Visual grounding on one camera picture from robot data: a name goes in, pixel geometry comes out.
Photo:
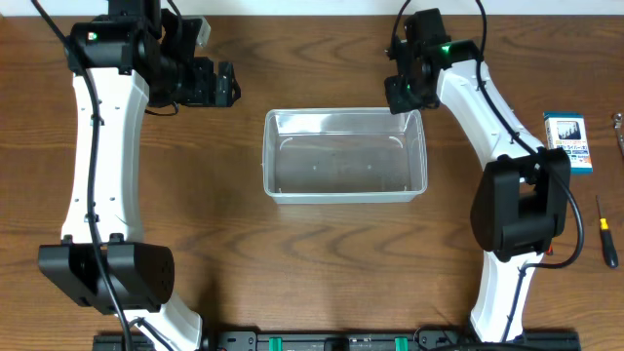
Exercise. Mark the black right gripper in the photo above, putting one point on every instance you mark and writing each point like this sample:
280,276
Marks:
398,102

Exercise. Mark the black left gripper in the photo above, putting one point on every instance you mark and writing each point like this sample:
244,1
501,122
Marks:
222,84

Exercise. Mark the clear plastic container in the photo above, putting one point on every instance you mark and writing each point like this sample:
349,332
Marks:
357,155

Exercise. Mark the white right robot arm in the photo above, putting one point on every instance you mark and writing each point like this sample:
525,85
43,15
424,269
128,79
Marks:
520,204

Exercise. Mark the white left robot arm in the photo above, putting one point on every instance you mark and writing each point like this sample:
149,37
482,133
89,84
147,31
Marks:
137,59

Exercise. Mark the blue white screwdriver box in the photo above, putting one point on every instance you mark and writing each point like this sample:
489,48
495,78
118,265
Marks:
566,130

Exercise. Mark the silver wrench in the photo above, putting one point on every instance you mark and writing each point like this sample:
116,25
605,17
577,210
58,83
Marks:
618,127

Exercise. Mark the black yellow screwdriver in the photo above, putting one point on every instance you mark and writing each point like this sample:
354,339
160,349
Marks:
609,251

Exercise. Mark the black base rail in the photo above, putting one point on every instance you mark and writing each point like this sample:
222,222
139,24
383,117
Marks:
421,340

